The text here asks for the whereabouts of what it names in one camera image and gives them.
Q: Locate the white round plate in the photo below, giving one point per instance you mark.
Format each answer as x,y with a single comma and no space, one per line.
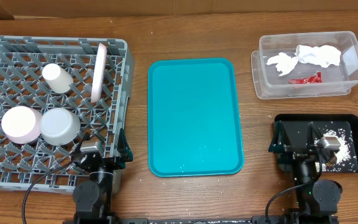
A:
98,74

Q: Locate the pile of white rice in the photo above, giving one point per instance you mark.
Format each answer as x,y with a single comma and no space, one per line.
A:
346,159

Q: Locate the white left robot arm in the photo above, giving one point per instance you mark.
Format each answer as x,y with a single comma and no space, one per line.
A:
93,197

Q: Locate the black plastic tray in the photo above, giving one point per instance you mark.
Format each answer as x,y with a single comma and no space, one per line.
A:
295,126

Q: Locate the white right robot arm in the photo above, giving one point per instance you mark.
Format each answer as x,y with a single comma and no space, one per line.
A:
317,198

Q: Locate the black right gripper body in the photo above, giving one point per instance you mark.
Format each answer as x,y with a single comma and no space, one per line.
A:
295,154

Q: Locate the white napkin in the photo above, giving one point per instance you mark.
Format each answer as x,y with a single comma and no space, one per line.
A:
323,56

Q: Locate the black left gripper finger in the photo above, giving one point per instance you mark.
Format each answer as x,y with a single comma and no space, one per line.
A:
86,137
123,146

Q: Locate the red snack wrapper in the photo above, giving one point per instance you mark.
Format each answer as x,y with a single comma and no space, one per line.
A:
316,78

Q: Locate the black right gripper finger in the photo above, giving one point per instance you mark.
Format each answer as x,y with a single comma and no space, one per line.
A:
312,132
278,140

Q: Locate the grey plastic dish rack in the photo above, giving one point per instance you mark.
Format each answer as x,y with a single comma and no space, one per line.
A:
38,165

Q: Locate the grey bowl with rice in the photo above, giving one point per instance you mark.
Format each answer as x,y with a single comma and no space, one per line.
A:
59,126

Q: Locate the pink small bowl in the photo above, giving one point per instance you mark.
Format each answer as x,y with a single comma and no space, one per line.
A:
21,124

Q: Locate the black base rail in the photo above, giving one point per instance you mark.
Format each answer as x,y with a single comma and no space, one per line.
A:
197,221

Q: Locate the teal plastic tray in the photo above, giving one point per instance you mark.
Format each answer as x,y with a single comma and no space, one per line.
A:
193,120

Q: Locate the pale green cup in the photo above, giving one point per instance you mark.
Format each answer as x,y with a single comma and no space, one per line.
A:
57,78

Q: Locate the brown food piece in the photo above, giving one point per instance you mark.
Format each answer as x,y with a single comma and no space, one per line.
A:
332,161

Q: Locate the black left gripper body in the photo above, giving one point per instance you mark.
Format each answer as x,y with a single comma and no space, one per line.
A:
112,162

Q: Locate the clear plastic bin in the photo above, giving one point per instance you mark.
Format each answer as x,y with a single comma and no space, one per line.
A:
337,80

